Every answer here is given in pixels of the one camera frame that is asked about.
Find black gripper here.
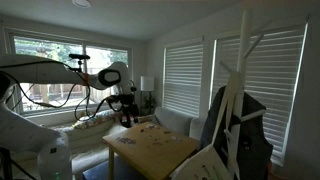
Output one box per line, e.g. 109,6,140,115
118,95,140,129

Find white wooden coat rack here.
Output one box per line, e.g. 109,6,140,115
213,9,275,180

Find dark potted plant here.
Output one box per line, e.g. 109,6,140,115
141,91,156,116

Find light wooden table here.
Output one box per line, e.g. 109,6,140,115
101,121,201,180

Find white table lamp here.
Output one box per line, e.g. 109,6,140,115
139,75,156,93

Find grey sofa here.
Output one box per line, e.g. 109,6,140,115
0,106,208,180

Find narrow white window blind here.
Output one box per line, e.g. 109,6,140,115
162,42,205,118

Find dark grey jacket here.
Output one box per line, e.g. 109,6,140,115
199,84,275,180

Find round ceiling light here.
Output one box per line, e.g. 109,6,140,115
71,0,93,9

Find black tripod stand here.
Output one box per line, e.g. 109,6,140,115
0,147,15,180

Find wide white window blind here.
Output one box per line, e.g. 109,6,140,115
209,23,308,167

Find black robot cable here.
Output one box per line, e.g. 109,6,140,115
0,59,122,122

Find black camera on stand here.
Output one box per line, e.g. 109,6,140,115
68,53,91,73

